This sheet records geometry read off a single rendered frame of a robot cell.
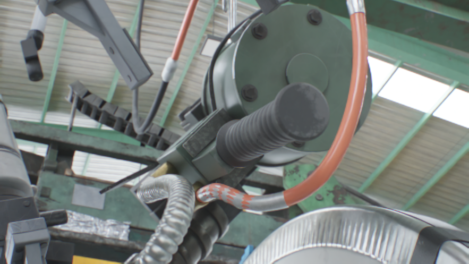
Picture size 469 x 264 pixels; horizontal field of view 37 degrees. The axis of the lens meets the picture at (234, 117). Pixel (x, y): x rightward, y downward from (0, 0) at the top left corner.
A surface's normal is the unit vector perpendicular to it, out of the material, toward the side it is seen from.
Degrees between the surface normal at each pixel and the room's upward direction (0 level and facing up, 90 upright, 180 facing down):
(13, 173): 75
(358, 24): 108
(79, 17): 115
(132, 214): 90
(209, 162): 137
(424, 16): 180
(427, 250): 88
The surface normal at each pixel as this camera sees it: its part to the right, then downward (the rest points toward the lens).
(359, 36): -0.22, -0.35
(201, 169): -0.67, 0.62
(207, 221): 0.46, -0.41
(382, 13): 0.00, 0.77
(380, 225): -0.94, -0.24
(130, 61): 0.34, -0.22
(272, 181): 0.34, -0.60
